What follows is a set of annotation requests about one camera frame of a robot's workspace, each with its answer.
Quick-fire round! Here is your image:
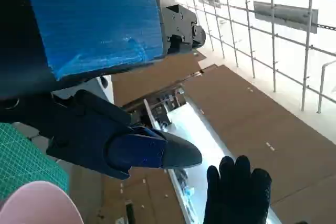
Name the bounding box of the green cutting mat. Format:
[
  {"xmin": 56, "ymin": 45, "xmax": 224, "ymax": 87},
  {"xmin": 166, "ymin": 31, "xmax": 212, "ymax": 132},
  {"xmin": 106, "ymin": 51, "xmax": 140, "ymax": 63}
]
[{"xmin": 0, "ymin": 123, "xmax": 70, "ymax": 204}]

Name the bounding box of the pink bowl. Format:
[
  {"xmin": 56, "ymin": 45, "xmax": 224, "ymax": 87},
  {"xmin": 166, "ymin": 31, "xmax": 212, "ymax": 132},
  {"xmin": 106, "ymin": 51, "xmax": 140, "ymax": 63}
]
[{"xmin": 0, "ymin": 180, "xmax": 85, "ymax": 224}]

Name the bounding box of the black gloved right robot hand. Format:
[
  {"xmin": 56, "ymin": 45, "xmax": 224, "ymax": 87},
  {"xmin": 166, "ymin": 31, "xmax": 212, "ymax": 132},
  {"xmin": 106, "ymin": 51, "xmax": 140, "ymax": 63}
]
[{"xmin": 206, "ymin": 155, "xmax": 272, "ymax": 224}]

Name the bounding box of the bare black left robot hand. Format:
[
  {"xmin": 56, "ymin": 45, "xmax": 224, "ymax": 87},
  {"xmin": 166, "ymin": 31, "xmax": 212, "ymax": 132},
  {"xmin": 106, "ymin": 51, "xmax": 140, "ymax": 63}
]
[{"xmin": 0, "ymin": 0, "xmax": 207, "ymax": 180}]

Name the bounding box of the white metal ceiling grid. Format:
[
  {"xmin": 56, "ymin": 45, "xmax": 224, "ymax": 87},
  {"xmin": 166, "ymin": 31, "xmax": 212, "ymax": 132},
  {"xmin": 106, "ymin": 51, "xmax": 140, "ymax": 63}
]
[{"xmin": 154, "ymin": 0, "xmax": 336, "ymax": 114}]

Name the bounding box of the large grey ceiling panel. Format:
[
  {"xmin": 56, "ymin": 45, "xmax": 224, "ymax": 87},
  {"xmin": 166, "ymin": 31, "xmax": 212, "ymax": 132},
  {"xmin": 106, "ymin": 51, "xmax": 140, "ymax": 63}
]
[{"xmin": 253, "ymin": 1, "xmax": 319, "ymax": 35}]

